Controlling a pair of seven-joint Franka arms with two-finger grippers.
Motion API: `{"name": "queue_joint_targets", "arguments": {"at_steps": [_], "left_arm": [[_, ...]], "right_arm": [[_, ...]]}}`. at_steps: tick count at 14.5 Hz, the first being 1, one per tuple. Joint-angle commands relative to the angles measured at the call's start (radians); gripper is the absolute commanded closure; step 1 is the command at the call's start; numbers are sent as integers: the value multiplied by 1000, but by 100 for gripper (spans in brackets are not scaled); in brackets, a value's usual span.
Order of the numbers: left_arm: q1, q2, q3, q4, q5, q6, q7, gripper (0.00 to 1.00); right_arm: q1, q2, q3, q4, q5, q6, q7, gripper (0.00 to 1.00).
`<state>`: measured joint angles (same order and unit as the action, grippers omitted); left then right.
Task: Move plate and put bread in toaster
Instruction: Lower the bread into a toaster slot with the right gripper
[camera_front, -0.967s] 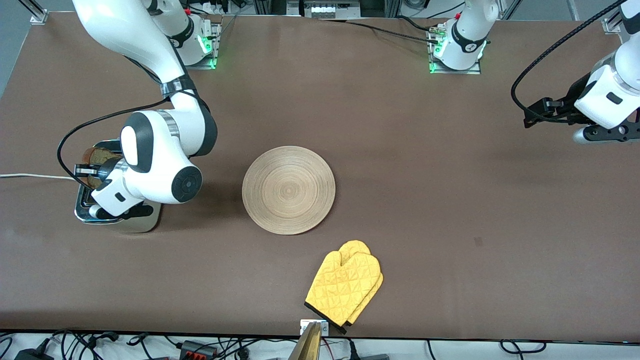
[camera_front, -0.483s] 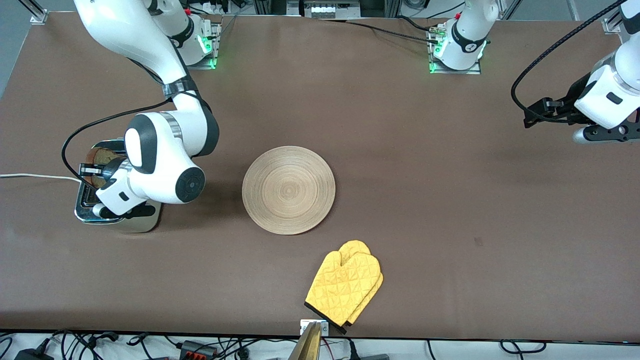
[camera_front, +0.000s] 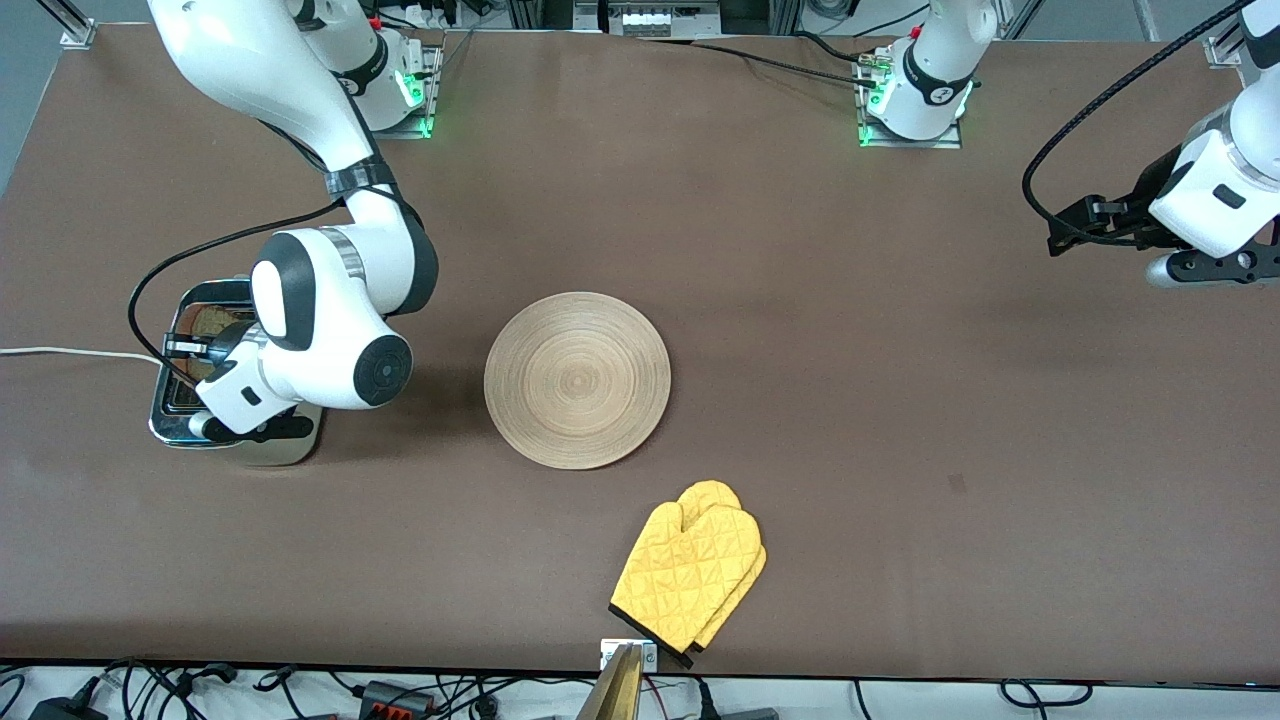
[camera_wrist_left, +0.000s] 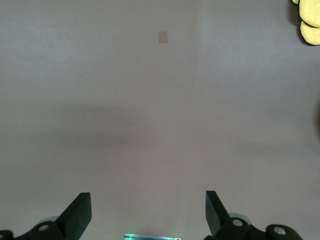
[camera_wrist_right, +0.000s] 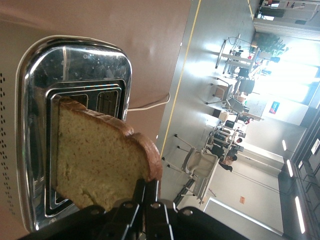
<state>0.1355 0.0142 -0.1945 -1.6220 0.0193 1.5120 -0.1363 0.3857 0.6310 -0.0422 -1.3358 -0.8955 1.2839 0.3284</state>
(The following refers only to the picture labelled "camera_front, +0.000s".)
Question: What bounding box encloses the white toaster power cord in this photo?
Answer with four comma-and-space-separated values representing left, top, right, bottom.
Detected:
0, 346, 163, 366

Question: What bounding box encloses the black adapter with red plugs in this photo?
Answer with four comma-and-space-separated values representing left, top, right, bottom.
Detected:
360, 682, 436, 717

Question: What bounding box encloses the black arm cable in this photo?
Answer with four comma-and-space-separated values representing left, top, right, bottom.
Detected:
1022, 0, 1256, 248
127, 198, 346, 389

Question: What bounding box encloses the long black table cable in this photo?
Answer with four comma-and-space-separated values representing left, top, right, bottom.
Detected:
690, 40, 881, 89

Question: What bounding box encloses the round wooden plate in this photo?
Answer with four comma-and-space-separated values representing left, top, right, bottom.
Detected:
484, 291, 672, 471

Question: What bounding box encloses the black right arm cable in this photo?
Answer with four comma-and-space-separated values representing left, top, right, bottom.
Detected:
127, 198, 346, 389

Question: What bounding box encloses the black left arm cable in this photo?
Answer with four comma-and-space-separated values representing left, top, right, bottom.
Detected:
1022, 0, 1256, 248

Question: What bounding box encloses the white power strip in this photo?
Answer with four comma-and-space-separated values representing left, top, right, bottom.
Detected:
610, 0, 721, 39

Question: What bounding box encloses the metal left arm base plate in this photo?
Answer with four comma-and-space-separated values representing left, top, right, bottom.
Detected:
857, 50, 963, 150

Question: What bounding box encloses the yellow quilted oven mitt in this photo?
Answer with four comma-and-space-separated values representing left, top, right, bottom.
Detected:
609, 480, 763, 661
680, 540, 768, 669

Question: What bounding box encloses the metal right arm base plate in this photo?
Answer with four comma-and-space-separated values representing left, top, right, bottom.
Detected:
360, 45, 444, 139

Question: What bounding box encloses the brown bread slice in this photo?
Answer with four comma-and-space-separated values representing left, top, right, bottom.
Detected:
190, 303, 256, 339

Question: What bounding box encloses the gold camera stand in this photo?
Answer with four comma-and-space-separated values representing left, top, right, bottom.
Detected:
575, 643, 646, 720

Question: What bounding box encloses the aluminium frame post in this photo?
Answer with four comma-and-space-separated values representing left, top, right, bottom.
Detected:
1205, 0, 1280, 69
38, 0, 97, 49

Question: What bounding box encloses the short black table cable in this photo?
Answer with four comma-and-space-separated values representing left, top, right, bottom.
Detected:
795, 32, 876, 63

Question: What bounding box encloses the black looped floor cable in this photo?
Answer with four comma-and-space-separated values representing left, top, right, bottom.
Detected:
1000, 680, 1093, 707

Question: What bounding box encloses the beige chrome two-slot toaster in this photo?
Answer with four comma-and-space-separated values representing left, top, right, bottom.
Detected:
149, 278, 326, 468

